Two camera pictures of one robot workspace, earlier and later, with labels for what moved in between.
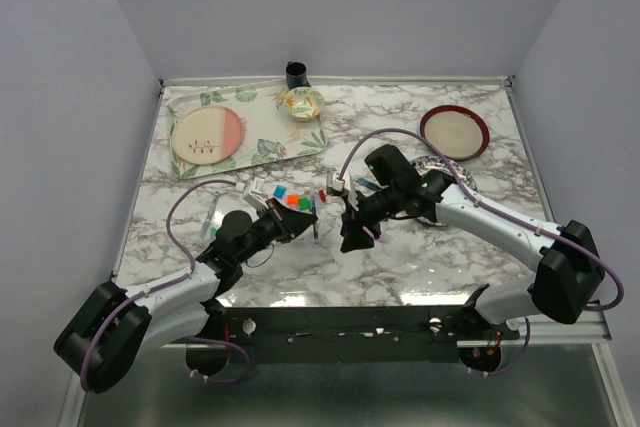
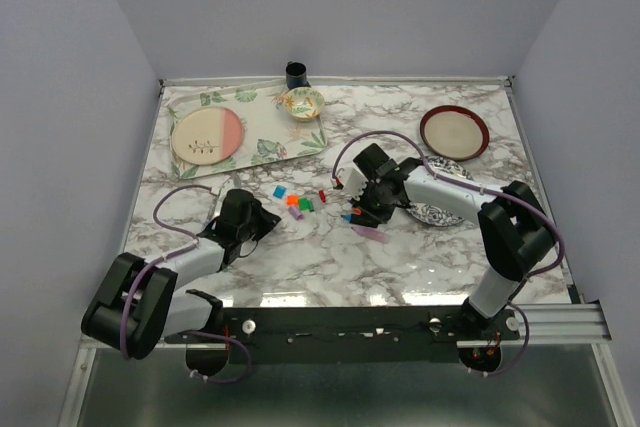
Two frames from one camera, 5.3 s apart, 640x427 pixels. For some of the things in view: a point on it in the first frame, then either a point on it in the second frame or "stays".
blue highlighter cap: x=279 y=191 stays
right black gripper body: x=377 y=206 stays
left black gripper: x=288 y=222 -> x=268 y=220
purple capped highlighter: x=382 y=238 stays
